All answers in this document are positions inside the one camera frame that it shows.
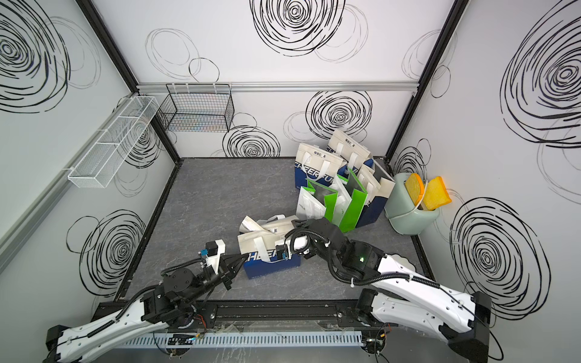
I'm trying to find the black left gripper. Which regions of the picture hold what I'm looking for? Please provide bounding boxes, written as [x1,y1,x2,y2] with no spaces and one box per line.
[183,253,248,307]

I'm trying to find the blue beige bag first row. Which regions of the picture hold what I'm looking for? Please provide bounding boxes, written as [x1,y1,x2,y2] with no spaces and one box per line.
[238,215,301,280]

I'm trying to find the green white bag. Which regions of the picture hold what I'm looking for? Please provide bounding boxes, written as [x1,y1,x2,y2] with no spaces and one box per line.
[295,181,338,222]
[330,168,368,233]

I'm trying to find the blue beige takeout bag front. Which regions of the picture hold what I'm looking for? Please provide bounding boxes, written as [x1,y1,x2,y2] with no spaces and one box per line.
[356,160,395,228]

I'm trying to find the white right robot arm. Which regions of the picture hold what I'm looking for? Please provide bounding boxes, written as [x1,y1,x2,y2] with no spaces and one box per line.
[284,218,492,362]

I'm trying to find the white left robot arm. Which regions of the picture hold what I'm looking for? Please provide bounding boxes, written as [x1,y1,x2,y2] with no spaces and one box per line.
[44,253,248,362]

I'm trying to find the blue beige bag back row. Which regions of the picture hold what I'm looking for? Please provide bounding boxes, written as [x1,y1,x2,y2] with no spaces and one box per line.
[326,130,374,178]

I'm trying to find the white scalloped plate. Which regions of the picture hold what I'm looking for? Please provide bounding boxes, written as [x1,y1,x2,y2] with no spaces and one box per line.
[391,254,416,272]

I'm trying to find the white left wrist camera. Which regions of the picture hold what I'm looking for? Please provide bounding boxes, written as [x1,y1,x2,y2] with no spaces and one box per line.
[200,239,225,275]

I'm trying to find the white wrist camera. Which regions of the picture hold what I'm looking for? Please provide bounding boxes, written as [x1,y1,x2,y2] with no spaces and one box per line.
[200,239,225,275]
[275,242,292,262]

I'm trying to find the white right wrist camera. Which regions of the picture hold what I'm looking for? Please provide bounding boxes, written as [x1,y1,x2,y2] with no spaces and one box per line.
[275,242,292,262]

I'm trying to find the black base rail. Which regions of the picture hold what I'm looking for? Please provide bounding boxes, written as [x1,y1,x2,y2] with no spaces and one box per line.
[92,299,396,330]

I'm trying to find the grey slotted cable duct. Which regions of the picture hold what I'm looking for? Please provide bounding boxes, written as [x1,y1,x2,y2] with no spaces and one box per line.
[119,331,364,349]

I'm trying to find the black wire basket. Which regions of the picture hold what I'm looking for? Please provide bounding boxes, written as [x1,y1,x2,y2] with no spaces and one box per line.
[157,83,235,133]

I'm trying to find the white wire shelf basket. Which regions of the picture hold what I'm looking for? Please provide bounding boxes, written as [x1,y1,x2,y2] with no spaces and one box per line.
[67,96,160,188]

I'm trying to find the aluminium wall rail back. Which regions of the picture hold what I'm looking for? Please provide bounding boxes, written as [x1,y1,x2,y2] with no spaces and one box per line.
[137,81,419,94]

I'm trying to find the aluminium wall rail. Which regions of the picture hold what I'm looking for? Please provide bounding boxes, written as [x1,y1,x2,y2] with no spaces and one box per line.
[1,92,137,273]
[137,81,419,94]

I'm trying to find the aluminium wall rail left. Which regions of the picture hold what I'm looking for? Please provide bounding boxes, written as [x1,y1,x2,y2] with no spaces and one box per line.
[1,92,137,273]

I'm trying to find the black corner frame post right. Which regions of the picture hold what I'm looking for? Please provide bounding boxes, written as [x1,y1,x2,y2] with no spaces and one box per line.
[385,0,469,163]

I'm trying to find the black corner frame post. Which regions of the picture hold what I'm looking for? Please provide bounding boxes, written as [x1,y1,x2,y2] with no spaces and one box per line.
[385,0,469,163]
[75,0,181,166]

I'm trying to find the black corner frame post left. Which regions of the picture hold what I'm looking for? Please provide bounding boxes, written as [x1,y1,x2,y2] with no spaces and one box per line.
[75,0,181,166]

